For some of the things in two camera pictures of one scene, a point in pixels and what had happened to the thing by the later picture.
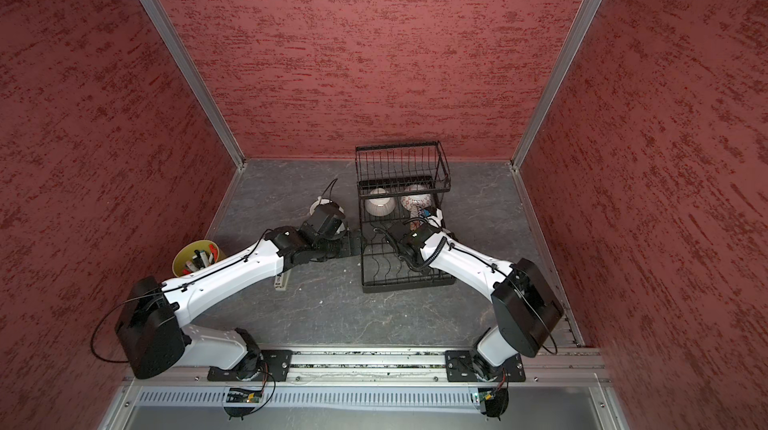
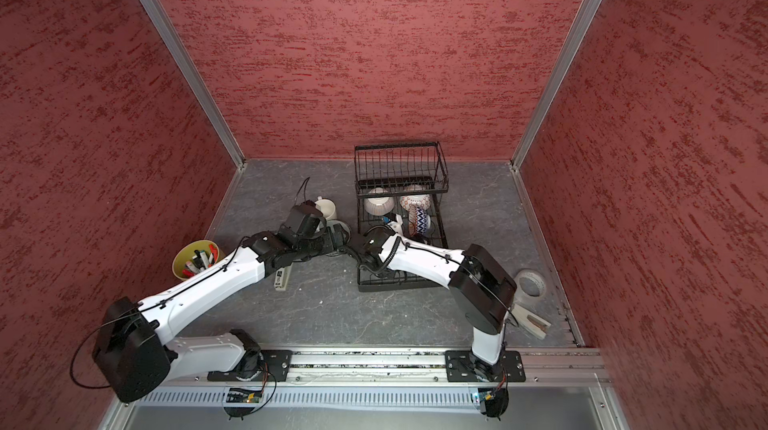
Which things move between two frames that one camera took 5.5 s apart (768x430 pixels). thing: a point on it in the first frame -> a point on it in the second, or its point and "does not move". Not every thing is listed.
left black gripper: [346, 249] does not move
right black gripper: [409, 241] -> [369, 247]
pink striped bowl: [380, 206] does not move
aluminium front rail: [402, 365] does not move
